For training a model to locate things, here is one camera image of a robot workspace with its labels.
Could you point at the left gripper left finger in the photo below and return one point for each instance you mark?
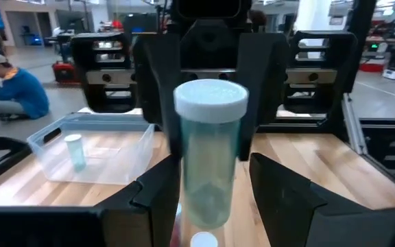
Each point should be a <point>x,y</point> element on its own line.
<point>149,212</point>

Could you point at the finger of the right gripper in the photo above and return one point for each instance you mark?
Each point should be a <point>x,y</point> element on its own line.
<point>156,75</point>
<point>264,75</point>

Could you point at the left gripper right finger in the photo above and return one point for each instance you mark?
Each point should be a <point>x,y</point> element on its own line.
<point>286,212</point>

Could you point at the small white bottle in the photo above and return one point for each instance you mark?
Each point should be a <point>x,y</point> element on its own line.
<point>203,241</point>

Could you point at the clear teal pill bottle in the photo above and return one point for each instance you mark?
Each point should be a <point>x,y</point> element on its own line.
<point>211,154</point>
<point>75,151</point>

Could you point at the clear plastic bin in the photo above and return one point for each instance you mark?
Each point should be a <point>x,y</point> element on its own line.
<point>115,164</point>

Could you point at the red and black case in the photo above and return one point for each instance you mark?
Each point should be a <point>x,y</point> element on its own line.
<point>65,72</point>

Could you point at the silver aluminium bar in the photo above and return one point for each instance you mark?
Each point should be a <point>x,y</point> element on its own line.
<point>353,127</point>

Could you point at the crouching person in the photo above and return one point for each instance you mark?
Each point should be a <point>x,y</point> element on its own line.
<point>22,92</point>

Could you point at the black aluminium table frame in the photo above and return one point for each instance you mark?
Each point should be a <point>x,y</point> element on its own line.
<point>362,20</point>

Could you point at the black arched frame hook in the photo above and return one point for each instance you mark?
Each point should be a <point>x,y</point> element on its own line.
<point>9,144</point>

